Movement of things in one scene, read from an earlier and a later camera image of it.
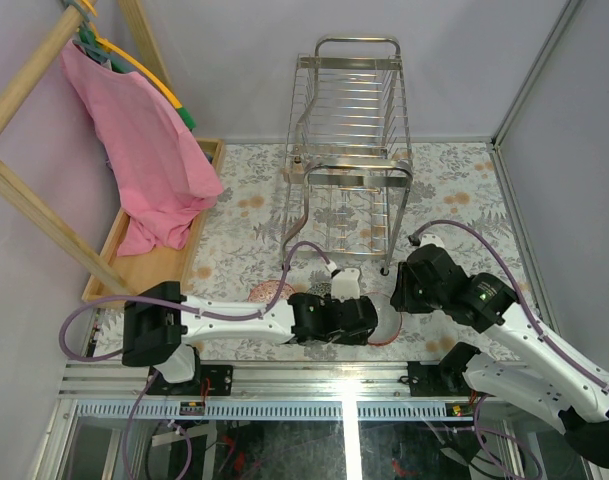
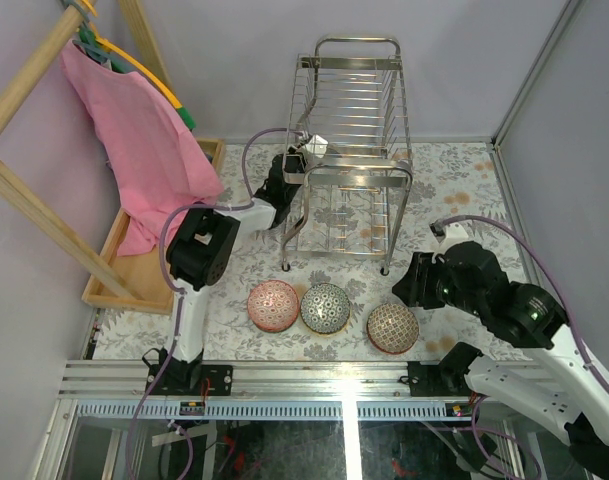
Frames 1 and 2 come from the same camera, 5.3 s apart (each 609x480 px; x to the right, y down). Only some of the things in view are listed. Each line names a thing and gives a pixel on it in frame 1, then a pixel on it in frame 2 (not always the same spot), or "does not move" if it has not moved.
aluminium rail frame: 102,390 does not move
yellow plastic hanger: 108,45 does not move
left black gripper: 366,318 -> 288,167
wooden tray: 161,264 does not move
